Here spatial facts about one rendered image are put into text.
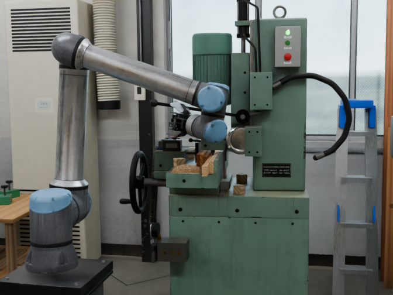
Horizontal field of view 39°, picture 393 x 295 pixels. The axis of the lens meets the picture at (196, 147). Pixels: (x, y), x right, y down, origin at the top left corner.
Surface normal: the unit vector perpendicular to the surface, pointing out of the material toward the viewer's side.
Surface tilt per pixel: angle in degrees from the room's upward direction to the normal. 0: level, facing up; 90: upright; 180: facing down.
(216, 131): 101
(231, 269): 90
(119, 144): 90
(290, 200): 90
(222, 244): 90
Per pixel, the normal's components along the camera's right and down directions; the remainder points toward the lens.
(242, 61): -0.13, 0.12
